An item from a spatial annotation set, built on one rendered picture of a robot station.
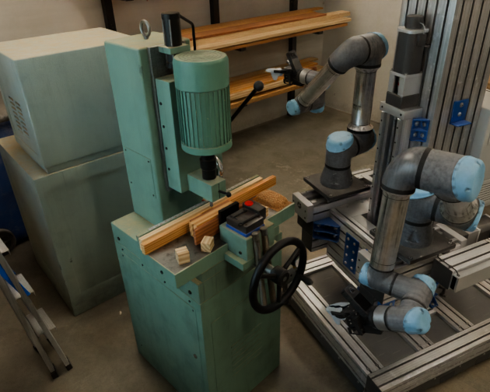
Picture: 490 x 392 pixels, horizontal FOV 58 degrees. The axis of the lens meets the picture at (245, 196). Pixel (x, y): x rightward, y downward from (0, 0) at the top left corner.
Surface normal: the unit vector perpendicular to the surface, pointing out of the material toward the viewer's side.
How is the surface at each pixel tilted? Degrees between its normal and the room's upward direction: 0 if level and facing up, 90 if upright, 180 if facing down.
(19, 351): 0
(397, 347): 0
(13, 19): 90
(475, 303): 0
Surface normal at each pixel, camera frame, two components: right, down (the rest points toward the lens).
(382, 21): -0.77, 0.34
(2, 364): -0.03, -0.86
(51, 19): 0.64, 0.37
